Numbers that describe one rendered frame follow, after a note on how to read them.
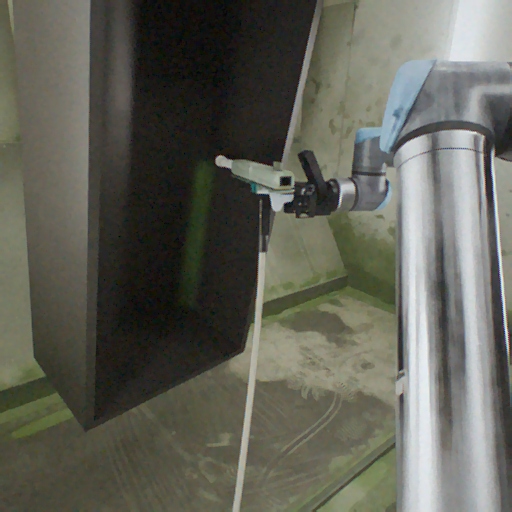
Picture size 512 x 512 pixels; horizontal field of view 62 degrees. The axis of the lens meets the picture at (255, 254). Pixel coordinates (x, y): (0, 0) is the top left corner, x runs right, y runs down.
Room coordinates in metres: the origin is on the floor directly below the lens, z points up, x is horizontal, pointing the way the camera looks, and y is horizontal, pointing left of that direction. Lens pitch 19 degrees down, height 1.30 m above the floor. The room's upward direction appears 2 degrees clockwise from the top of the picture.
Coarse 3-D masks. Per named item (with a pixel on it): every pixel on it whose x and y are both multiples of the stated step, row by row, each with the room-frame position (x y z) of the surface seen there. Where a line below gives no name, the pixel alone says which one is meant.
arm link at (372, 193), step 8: (352, 176) 1.14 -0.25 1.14; (360, 176) 1.12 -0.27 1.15; (368, 176) 1.11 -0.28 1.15; (376, 176) 1.11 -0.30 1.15; (384, 176) 1.12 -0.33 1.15; (360, 184) 1.10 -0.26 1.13; (368, 184) 1.11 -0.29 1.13; (376, 184) 1.11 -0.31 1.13; (384, 184) 1.13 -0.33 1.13; (360, 192) 1.09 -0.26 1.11; (368, 192) 1.10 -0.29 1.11; (376, 192) 1.11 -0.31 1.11; (384, 192) 1.12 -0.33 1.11; (360, 200) 1.09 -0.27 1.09; (368, 200) 1.10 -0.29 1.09; (376, 200) 1.11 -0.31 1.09; (384, 200) 1.12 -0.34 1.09; (352, 208) 1.09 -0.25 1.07; (360, 208) 1.11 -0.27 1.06; (368, 208) 1.12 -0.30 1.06; (376, 208) 1.12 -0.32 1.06
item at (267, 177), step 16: (224, 160) 1.30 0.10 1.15; (240, 160) 1.18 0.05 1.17; (240, 176) 1.14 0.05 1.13; (256, 176) 1.01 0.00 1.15; (272, 176) 0.93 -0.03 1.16; (288, 176) 0.92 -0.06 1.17; (256, 192) 1.01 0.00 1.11; (272, 192) 1.00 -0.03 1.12; (288, 192) 0.92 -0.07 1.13; (256, 208) 1.03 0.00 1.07; (256, 224) 1.02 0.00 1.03; (256, 240) 1.02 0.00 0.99
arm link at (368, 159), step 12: (360, 132) 1.13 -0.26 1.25; (372, 132) 1.11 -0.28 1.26; (360, 144) 1.13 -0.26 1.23; (372, 144) 1.11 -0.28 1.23; (360, 156) 1.12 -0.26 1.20; (372, 156) 1.11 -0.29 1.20; (384, 156) 1.11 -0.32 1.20; (360, 168) 1.12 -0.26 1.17; (372, 168) 1.11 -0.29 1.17; (384, 168) 1.12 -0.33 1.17
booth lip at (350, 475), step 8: (392, 440) 1.41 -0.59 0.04; (384, 448) 1.37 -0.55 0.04; (368, 456) 1.32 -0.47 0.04; (376, 456) 1.32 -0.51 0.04; (360, 464) 1.28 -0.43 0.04; (368, 464) 1.29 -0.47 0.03; (352, 472) 1.24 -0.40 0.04; (360, 472) 1.26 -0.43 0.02; (336, 480) 1.20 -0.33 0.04; (344, 480) 1.20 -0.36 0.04; (352, 480) 1.22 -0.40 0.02; (328, 488) 1.16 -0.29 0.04; (336, 488) 1.17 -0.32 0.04; (320, 496) 1.13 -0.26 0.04; (328, 496) 1.13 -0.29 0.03; (312, 504) 1.10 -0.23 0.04; (320, 504) 1.11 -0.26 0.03
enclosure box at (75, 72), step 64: (64, 0) 0.85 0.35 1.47; (128, 0) 1.21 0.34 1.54; (192, 0) 1.35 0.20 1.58; (256, 0) 1.36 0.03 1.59; (320, 0) 1.19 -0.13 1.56; (64, 64) 0.86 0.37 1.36; (128, 64) 1.24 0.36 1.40; (192, 64) 1.39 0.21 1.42; (256, 64) 1.35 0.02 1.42; (64, 128) 0.88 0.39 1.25; (128, 128) 1.27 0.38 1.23; (192, 128) 1.44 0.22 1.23; (256, 128) 1.35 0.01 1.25; (64, 192) 0.90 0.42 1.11; (128, 192) 1.30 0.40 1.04; (192, 192) 1.49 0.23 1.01; (64, 256) 0.93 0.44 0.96; (128, 256) 1.35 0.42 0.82; (192, 256) 1.56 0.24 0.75; (256, 256) 1.33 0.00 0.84; (64, 320) 0.96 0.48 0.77; (128, 320) 1.40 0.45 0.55; (192, 320) 1.49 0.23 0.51; (64, 384) 0.99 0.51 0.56; (128, 384) 1.11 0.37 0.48
